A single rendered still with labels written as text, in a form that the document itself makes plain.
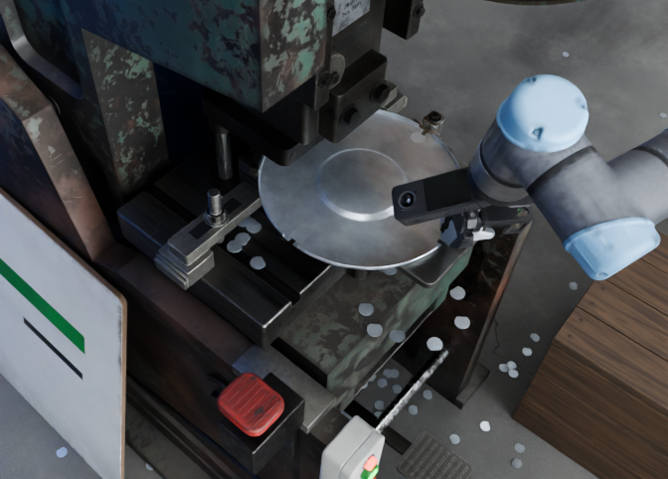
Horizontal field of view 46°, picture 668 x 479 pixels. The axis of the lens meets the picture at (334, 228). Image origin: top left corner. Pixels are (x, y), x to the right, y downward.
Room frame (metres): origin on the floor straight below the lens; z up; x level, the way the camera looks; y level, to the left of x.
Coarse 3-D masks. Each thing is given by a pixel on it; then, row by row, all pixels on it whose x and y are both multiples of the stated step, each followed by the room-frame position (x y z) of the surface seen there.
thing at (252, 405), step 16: (240, 384) 0.43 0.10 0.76; (256, 384) 0.43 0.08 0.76; (224, 400) 0.40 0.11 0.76; (240, 400) 0.41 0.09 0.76; (256, 400) 0.41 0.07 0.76; (272, 400) 0.41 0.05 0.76; (240, 416) 0.39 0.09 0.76; (256, 416) 0.39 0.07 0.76; (272, 416) 0.39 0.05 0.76; (256, 432) 0.37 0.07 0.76
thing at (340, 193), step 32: (384, 128) 0.85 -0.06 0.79; (416, 128) 0.85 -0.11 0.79; (320, 160) 0.77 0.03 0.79; (352, 160) 0.77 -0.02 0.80; (384, 160) 0.78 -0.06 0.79; (416, 160) 0.79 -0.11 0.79; (448, 160) 0.80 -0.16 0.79; (288, 192) 0.71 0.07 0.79; (320, 192) 0.71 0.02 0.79; (352, 192) 0.71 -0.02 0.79; (384, 192) 0.72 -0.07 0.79; (288, 224) 0.65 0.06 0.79; (320, 224) 0.66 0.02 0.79; (352, 224) 0.66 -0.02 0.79; (384, 224) 0.67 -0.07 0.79; (320, 256) 0.60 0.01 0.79; (352, 256) 0.61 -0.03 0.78; (384, 256) 0.61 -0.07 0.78; (416, 256) 0.62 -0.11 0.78
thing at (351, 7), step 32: (352, 0) 0.76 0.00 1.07; (384, 0) 0.81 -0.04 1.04; (352, 32) 0.76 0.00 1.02; (352, 64) 0.76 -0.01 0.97; (384, 64) 0.77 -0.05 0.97; (288, 96) 0.71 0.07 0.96; (352, 96) 0.72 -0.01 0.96; (384, 96) 0.76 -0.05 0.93; (288, 128) 0.71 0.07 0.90; (320, 128) 0.72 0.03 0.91; (352, 128) 0.73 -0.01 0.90
